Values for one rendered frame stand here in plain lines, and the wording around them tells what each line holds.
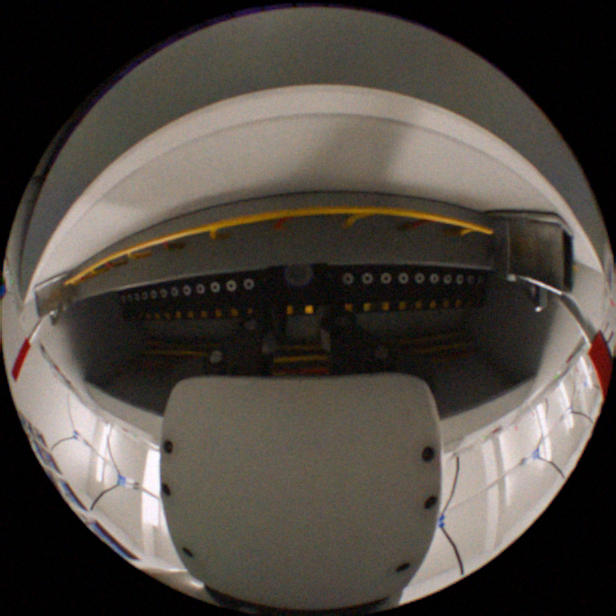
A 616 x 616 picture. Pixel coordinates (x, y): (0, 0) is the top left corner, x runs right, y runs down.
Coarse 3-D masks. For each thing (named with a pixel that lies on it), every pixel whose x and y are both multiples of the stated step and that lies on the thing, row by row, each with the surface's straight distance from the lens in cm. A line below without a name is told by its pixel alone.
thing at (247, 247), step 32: (224, 224) 6; (256, 224) 8; (288, 224) 7; (320, 224) 7; (352, 224) 6; (384, 224) 8; (416, 224) 7; (448, 224) 9; (128, 256) 9; (160, 256) 10; (192, 256) 9; (224, 256) 8; (256, 256) 8; (288, 256) 7; (320, 256) 7; (352, 256) 7; (384, 256) 8; (416, 256) 8; (448, 256) 9; (480, 256) 10; (96, 288) 15
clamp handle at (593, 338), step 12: (540, 288) 9; (564, 288) 8; (540, 300) 9; (564, 300) 8; (576, 300) 9; (576, 312) 8; (588, 324) 8; (588, 336) 8; (600, 336) 8; (600, 348) 8; (600, 360) 8; (612, 360) 8; (600, 372) 8; (600, 384) 8
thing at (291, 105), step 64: (192, 64) 4; (256, 64) 3; (320, 64) 3; (384, 64) 3; (448, 64) 4; (128, 128) 4; (192, 128) 3; (256, 128) 3; (320, 128) 3; (384, 128) 3; (448, 128) 3; (512, 128) 4; (64, 192) 6; (128, 192) 5; (192, 192) 6; (256, 192) 6; (384, 192) 7; (448, 192) 7; (512, 192) 6; (576, 192) 9; (64, 256) 11; (576, 256) 20; (64, 320) 36
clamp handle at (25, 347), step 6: (36, 324) 18; (54, 324) 19; (36, 330) 18; (30, 336) 18; (24, 342) 18; (30, 342) 18; (24, 348) 18; (18, 354) 18; (24, 354) 18; (18, 360) 18; (24, 360) 18; (18, 366) 18; (12, 372) 18; (18, 372) 18
